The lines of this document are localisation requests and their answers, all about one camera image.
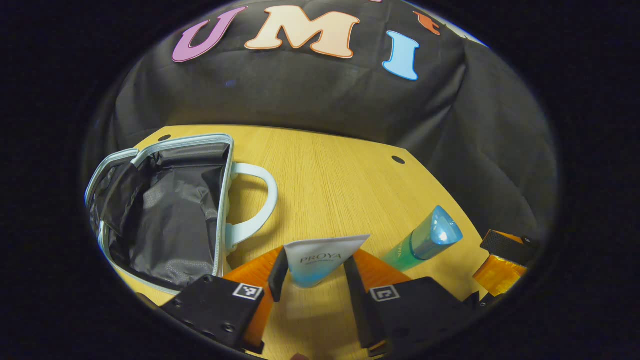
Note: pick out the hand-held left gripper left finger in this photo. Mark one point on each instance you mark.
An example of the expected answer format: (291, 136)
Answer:
(277, 275)

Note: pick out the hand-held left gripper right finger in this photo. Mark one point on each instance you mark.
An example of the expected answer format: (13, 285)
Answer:
(362, 305)

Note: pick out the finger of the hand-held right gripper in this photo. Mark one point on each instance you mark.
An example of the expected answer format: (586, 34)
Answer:
(500, 275)

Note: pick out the white blue skincare tube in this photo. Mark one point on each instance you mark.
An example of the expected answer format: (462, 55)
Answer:
(320, 260)

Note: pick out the blue green skincare bottle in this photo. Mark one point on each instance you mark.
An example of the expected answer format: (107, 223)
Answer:
(425, 240)

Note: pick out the light blue suitcase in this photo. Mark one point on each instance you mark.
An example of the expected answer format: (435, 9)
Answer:
(170, 220)

